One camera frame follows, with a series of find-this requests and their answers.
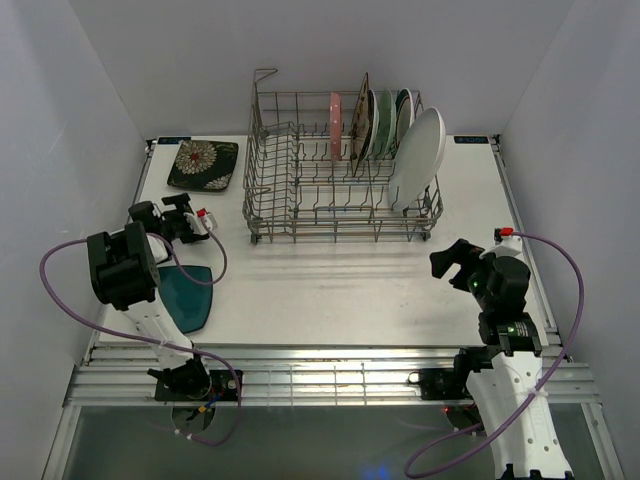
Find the black floral square plate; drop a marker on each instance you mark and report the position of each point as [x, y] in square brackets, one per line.
[203, 166]

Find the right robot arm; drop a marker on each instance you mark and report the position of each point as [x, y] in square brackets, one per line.
[502, 375]

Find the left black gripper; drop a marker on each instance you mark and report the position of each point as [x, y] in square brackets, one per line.
[181, 202]

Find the green red rimmed white plate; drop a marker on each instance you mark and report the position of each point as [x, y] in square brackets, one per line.
[404, 114]

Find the cream floral square plate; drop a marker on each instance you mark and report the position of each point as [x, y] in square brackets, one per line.
[361, 125]

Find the black xdof logo sticker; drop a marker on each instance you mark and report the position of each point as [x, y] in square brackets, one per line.
[471, 140]

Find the grey wire dish rack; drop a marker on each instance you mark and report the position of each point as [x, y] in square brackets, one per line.
[294, 192]

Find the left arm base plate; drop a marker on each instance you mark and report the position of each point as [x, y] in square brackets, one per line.
[224, 387]

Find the pink dotted scalloped plate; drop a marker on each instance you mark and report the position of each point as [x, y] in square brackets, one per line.
[335, 127]

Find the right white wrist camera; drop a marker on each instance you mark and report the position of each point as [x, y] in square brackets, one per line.
[506, 243]

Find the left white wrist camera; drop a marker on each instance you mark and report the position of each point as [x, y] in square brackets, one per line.
[201, 222]

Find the white oval plate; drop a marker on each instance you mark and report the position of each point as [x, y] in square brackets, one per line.
[418, 159]

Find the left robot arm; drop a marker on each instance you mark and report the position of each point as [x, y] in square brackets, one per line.
[307, 295]

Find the dark teal plate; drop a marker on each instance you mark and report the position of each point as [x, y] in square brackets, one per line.
[188, 303]

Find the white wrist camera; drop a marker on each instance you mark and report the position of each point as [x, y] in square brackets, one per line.
[506, 243]
[201, 222]

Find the green floral plate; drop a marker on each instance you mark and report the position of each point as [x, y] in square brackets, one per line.
[386, 125]

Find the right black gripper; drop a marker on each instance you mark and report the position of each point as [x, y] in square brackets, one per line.
[461, 252]

